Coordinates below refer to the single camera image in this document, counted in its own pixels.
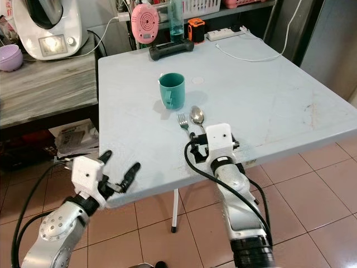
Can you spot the teal plastic mug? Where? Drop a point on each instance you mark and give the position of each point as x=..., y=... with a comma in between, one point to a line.
x=172, y=89

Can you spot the stack of papers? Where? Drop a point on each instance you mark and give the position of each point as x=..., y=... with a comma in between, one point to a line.
x=75, y=139

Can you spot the white table leg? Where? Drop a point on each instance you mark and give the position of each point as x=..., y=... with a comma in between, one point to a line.
x=174, y=212

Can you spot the pink round device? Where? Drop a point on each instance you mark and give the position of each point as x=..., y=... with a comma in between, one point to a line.
x=145, y=23

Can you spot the pink plastic tray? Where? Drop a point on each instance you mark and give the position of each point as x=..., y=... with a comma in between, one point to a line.
x=237, y=2

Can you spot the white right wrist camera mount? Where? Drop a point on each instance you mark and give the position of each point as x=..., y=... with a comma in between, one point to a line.
x=220, y=142

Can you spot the grey wooden counter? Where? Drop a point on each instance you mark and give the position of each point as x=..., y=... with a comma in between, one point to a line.
x=50, y=89

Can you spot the white charger plug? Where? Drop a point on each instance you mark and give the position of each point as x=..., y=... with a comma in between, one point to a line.
x=122, y=17

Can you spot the orange and black gadget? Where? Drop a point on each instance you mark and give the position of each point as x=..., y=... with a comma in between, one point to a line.
x=196, y=30

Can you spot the white plastic basket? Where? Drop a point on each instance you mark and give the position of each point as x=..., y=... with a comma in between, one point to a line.
x=201, y=5

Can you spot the purple plastic bowl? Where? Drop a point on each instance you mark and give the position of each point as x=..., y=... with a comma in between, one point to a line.
x=9, y=57

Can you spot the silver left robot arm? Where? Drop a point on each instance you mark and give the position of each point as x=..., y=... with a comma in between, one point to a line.
x=58, y=234

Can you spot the blue transparent bottle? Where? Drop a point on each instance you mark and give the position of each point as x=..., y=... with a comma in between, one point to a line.
x=176, y=23

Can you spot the white power strip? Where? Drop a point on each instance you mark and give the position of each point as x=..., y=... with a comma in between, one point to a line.
x=224, y=33

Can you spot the white kitchen food processor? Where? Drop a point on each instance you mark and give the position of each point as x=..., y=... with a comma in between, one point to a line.
x=50, y=28

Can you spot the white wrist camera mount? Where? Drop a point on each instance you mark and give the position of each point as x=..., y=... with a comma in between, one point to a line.
x=220, y=142
x=85, y=174

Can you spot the metal spoon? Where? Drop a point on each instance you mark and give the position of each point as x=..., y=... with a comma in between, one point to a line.
x=197, y=115

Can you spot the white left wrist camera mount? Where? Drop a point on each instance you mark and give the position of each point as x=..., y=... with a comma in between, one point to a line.
x=85, y=174

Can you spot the metal fork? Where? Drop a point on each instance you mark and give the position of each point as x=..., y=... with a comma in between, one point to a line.
x=183, y=121

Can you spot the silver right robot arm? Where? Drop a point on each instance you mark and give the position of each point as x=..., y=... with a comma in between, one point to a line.
x=240, y=206

